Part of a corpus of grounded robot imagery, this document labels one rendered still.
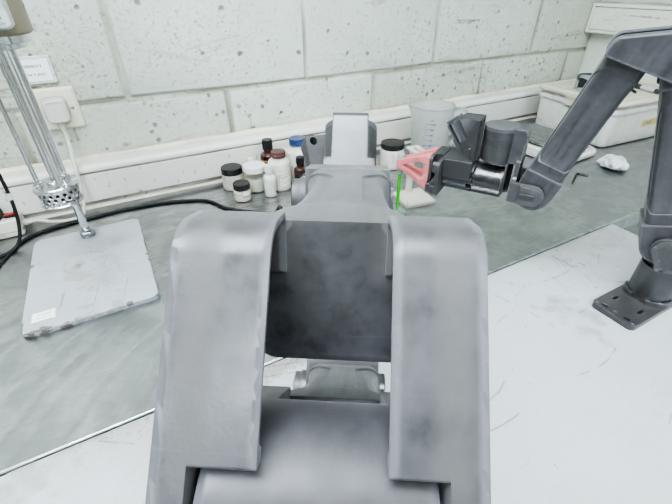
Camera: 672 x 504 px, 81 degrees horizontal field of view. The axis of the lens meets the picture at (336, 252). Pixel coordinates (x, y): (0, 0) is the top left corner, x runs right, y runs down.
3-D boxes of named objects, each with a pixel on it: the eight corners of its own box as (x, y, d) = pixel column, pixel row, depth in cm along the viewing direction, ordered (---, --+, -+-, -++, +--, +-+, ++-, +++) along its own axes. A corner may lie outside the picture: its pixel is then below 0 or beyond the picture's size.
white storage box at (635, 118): (672, 135, 138) (693, 91, 130) (601, 151, 125) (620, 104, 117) (592, 112, 161) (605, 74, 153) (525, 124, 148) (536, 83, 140)
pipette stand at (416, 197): (435, 203, 96) (443, 153, 89) (406, 209, 94) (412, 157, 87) (419, 190, 102) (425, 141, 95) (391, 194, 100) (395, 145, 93)
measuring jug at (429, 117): (458, 147, 128) (467, 99, 119) (465, 162, 117) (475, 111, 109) (401, 145, 129) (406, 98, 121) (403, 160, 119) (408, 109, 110)
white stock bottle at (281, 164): (267, 191, 102) (263, 153, 96) (274, 182, 106) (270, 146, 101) (288, 192, 101) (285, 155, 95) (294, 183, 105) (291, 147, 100)
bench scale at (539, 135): (560, 169, 114) (566, 153, 111) (488, 143, 132) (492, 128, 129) (596, 156, 122) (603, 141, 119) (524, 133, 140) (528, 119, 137)
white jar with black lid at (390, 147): (395, 172, 112) (397, 148, 107) (374, 167, 115) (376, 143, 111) (406, 164, 116) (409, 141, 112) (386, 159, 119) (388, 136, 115)
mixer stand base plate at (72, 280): (160, 298, 68) (158, 294, 67) (22, 340, 60) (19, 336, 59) (139, 221, 89) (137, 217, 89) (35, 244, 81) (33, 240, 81)
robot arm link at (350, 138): (311, 137, 46) (296, 80, 34) (385, 138, 46) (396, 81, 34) (306, 235, 45) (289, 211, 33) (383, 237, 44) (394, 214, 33)
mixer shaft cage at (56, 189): (85, 204, 66) (17, 36, 52) (38, 214, 63) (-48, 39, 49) (84, 189, 71) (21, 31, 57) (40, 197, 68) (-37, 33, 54)
